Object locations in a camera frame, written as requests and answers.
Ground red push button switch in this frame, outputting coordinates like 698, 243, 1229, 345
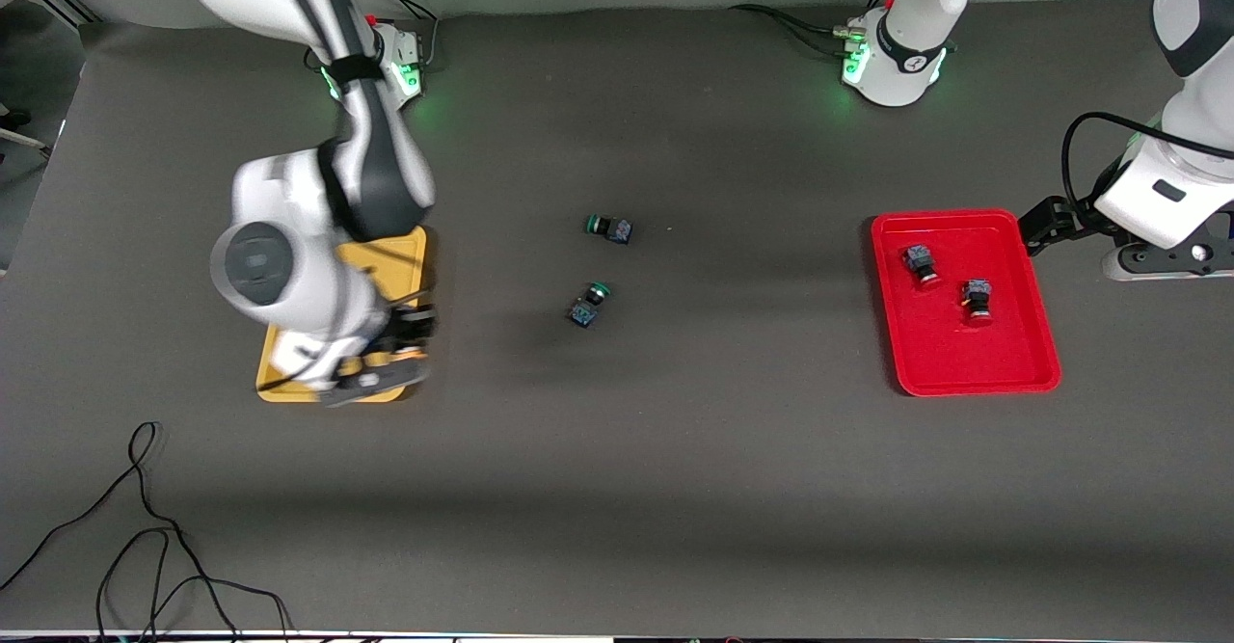
960, 278, 996, 326
902, 244, 942, 291

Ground yellow plastic tray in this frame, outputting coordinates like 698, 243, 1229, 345
255, 224, 428, 403

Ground red plastic tray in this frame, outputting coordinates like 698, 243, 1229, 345
871, 208, 1063, 398

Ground dark grey table mat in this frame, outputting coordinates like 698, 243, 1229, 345
0, 0, 1234, 636

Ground green push button switch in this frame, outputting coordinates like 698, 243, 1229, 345
585, 213, 635, 246
568, 281, 615, 330

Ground thin black loose cable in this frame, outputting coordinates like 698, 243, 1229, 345
0, 420, 292, 643

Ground black left arm base cables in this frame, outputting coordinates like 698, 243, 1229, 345
727, 0, 903, 58

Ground black arm base cables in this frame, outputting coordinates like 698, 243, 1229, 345
727, 0, 903, 58
342, 0, 441, 73

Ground black right arm base cables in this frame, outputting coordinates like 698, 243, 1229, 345
342, 0, 441, 73

